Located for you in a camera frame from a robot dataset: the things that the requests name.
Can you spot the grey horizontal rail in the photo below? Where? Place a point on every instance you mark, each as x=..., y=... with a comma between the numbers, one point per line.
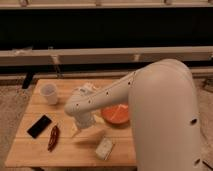
x=103, y=55

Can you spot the black smartphone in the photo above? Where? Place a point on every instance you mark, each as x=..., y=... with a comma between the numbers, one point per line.
x=39, y=126

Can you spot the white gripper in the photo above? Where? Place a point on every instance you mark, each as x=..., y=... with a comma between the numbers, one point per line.
x=84, y=121

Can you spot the wooden table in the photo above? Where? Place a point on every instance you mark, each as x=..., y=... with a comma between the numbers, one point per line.
x=78, y=151

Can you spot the translucent plastic cup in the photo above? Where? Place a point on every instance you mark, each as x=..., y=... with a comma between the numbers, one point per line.
x=49, y=93

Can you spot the dried red chili pepper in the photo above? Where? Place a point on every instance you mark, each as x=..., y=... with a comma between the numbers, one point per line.
x=53, y=138

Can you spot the orange ceramic bowl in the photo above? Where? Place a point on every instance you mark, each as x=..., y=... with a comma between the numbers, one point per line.
x=117, y=114

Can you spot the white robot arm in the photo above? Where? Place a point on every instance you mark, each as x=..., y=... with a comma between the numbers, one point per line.
x=163, y=111

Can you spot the white sponge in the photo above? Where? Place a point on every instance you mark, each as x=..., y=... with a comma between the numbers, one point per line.
x=104, y=148

